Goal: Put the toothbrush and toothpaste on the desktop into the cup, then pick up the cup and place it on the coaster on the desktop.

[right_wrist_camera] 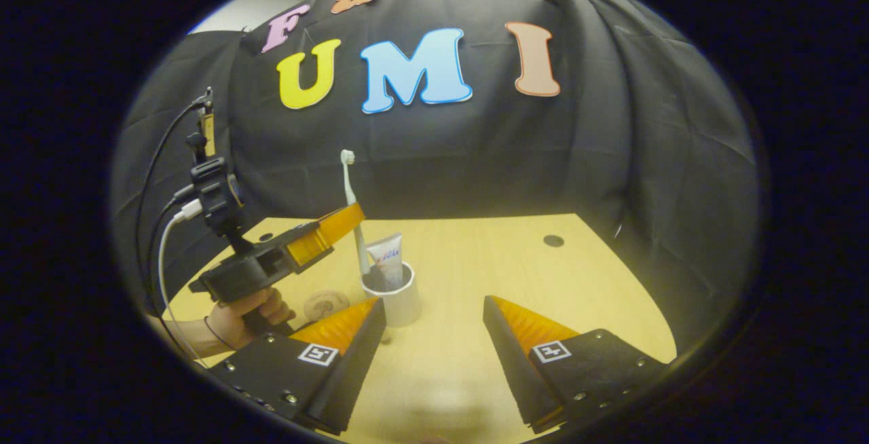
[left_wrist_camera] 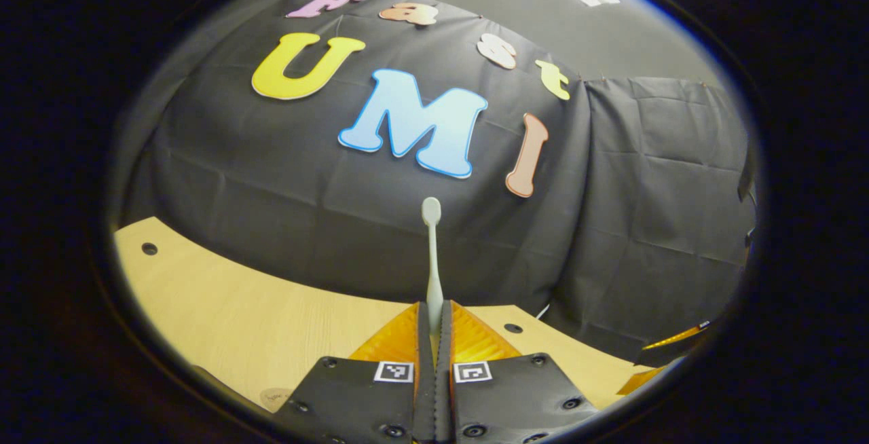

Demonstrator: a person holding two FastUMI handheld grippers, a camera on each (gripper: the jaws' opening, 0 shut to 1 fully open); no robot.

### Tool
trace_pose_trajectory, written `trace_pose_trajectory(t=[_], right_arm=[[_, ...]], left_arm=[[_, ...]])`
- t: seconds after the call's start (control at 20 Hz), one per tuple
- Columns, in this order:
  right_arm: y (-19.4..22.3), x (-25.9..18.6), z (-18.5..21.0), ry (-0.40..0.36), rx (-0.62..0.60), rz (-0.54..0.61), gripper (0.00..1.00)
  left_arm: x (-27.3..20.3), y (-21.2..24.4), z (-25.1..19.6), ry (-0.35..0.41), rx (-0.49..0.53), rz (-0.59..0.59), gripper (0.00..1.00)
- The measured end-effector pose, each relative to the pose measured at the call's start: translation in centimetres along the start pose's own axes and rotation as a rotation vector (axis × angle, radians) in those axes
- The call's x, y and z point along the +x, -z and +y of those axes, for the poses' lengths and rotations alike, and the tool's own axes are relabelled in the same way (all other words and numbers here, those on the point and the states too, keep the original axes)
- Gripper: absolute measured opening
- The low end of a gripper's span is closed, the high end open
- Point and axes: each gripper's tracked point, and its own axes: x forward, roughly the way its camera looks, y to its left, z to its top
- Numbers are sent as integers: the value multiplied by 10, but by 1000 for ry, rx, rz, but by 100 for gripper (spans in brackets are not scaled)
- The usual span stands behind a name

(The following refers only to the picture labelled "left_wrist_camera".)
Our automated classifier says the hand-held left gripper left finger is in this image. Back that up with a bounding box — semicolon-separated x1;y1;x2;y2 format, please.
274;300;437;444

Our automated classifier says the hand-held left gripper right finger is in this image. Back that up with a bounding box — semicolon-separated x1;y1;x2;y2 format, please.
434;299;599;444

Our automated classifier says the pale green toothbrush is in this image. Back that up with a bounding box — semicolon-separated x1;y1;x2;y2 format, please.
420;197;446;350

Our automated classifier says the wooden desktop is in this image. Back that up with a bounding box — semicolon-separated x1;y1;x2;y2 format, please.
114;217;654;419

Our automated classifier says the black backdrop cloth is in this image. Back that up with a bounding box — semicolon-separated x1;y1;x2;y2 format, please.
112;0;758;363

